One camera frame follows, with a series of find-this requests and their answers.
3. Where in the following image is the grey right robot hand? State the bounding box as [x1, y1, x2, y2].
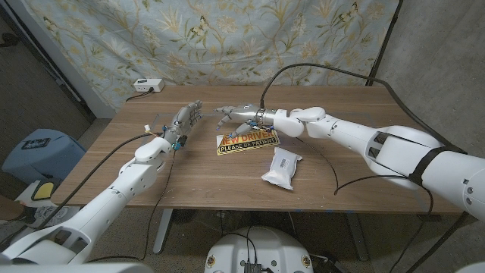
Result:
[212, 104, 276, 140]

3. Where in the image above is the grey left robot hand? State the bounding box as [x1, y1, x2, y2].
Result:
[162, 99, 204, 147]

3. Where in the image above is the yellow new driver bumper sticker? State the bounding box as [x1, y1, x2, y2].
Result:
[216, 128, 281, 156]

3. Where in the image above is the white sealed plastic package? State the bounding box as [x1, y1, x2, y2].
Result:
[261, 146, 303, 191]

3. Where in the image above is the white power socket box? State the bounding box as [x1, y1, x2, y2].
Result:
[133, 78, 166, 93]

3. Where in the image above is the floral printed backdrop cloth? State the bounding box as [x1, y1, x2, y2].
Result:
[22, 0, 401, 113]

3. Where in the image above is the white table leg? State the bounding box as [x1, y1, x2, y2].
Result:
[152, 208, 174, 254]

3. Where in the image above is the blue plastic bin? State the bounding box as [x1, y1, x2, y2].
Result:
[2, 128, 87, 186]

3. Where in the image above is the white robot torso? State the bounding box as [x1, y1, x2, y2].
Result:
[204, 226, 314, 273]

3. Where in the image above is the black item on bin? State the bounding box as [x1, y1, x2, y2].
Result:
[21, 137, 52, 150]

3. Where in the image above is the black backdrop stand pole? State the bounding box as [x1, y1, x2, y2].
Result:
[365, 0, 403, 86]

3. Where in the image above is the yellow and black floor object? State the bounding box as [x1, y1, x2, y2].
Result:
[30, 180, 57, 201]

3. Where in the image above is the grey table leg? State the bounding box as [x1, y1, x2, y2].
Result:
[346, 212, 371, 262]

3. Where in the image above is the white robot chest edge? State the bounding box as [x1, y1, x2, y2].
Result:
[0, 262, 155, 273]

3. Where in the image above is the person in dark clothes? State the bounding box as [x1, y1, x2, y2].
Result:
[0, 195, 22, 221]

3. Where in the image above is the black power box cable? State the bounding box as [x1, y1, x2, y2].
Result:
[126, 88, 155, 102]

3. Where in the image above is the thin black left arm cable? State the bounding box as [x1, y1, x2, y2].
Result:
[86, 148, 177, 263]

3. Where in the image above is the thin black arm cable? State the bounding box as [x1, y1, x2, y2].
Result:
[86, 148, 177, 263]
[294, 136, 435, 273]

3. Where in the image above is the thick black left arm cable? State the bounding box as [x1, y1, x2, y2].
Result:
[0, 132, 155, 247]

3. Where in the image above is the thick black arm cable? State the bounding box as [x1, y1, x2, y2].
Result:
[259, 62, 478, 273]
[0, 132, 155, 247]

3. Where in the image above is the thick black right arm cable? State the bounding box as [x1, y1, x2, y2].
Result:
[259, 62, 478, 273]

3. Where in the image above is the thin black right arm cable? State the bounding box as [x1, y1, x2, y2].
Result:
[294, 136, 435, 273]

